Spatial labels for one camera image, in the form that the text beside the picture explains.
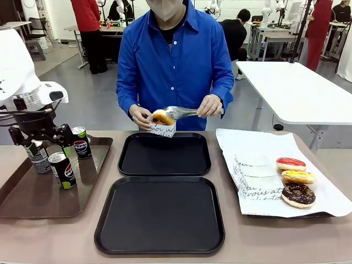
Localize seated person in black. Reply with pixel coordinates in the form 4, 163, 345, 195
219, 8, 251, 80

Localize white background workbench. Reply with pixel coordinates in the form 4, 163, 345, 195
247, 21, 306, 62

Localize brown plastic serving tray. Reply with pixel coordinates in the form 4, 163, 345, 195
0, 134, 114, 220

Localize large black serving tray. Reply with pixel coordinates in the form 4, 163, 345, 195
93, 176, 226, 255

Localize black tripod pole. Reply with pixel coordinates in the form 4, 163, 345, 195
290, 0, 316, 64

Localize grey plastic stool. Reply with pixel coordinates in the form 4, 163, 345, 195
26, 40, 47, 62

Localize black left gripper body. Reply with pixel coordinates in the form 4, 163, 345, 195
12, 106, 57, 135

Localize person's right forearm blue sleeve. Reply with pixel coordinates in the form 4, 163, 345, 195
115, 82, 146, 118

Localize person in red jacket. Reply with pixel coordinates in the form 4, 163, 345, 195
70, 0, 108, 75

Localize person's torso blue shirt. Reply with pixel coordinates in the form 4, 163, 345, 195
115, 0, 235, 131

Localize person in red apron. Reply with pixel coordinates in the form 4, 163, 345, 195
299, 0, 333, 72

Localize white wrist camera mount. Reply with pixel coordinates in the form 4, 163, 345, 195
35, 81, 69, 105

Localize red glazed donut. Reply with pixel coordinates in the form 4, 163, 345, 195
276, 157, 307, 172

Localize orange glazed donut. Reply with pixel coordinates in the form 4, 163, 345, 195
150, 109, 176, 126

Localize small black serving tray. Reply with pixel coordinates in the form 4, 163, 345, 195
117, 132, 212, 177

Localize large white table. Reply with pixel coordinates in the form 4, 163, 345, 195
235, 60, 352, 151

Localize black office chair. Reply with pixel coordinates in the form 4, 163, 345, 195
27, 16, 54, 54

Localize silver metal tongs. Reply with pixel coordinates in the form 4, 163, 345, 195
164, 106, 224, 120

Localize person's right hand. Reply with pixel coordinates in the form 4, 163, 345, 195
131, 106, 155, 131

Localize chocolate sprinkled donut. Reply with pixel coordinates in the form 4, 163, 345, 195
281, 181, 316, 208

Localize person's left hand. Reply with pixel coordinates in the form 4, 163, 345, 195
197, 94, 223, 118

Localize black Pepsi can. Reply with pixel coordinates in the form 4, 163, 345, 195
71, 126, 92, 160
26, 140, 52, 175
48, 151, 77, 190

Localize white paper sheet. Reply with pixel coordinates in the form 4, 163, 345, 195
215, 128, 352, 218

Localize yellow glazed donut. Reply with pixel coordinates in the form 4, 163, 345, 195
281, 169, 316, 185

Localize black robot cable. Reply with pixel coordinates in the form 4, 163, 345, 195
0, 108, 53, 127

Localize person's left forearm blue sleeve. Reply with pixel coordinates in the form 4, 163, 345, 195
210, 79, 235, 116

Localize grey background workbench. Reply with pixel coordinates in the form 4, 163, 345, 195
64, 25, 124, 69

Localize white desk with dark legs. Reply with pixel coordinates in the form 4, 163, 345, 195
0, 21, 32, 36

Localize standing person in black shirt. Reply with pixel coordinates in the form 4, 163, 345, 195
329, 0, 352, 24

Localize beige face mask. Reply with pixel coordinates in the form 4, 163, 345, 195
145, 0, 186, 23

